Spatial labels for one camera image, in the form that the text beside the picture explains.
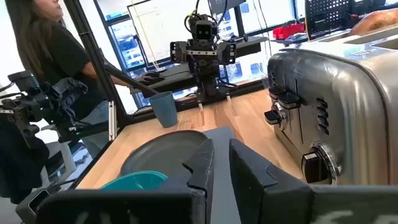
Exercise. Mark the red plastic box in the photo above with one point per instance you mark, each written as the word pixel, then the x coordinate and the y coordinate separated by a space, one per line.
pixel 287 31

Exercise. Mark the black mounted camera equipment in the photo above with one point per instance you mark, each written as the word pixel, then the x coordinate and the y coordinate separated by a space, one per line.
pixel 37 105

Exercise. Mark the brown bread roll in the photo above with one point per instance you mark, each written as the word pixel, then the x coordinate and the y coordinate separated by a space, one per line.
pixel 374 21

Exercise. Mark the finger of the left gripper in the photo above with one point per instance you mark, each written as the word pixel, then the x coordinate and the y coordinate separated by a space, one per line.
pixel 178 51
pixel 227 53

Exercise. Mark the grey placemat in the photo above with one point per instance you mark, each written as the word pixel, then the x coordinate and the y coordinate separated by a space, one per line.
pixel 222 161

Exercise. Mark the grey-blue cup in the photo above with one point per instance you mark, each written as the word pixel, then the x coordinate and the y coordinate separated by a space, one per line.
pixel 163 109

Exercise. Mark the small grey camera box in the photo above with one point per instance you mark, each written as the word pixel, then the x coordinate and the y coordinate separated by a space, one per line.
pixel 31 203

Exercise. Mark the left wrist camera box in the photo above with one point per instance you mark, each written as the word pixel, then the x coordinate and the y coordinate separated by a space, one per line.
pixel 204 30

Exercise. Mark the person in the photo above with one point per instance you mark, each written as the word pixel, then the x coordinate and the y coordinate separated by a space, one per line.
pixel 62 62

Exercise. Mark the dark grey plate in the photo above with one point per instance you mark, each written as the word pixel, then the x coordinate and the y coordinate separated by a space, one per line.
pixel 161 152

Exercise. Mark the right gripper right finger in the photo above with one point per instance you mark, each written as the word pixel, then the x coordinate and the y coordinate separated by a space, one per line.
pixel 264 199

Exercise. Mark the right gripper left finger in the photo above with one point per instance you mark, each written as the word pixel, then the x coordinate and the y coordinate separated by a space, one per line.
pixel 186 205

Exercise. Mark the computer monitor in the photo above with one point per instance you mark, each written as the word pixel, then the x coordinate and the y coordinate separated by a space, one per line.
pixel 168 28

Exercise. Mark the stainless steel four-slot toaster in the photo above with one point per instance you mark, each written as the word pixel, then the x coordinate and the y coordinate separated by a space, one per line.
pixel 342 109

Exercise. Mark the dark grey desk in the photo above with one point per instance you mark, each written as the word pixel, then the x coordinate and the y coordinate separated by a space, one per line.
pixel 180 77

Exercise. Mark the black diagonal bar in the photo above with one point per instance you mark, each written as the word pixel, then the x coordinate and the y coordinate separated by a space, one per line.
pixel 130 79

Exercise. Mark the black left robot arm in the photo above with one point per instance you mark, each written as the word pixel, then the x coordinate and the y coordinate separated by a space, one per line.
pixel 210 84

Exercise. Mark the teal bowl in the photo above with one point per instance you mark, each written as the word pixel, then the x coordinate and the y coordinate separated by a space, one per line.
pixel 136 182

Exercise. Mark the black perforated panel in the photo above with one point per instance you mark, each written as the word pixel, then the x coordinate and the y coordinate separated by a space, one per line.
pixel 326 17

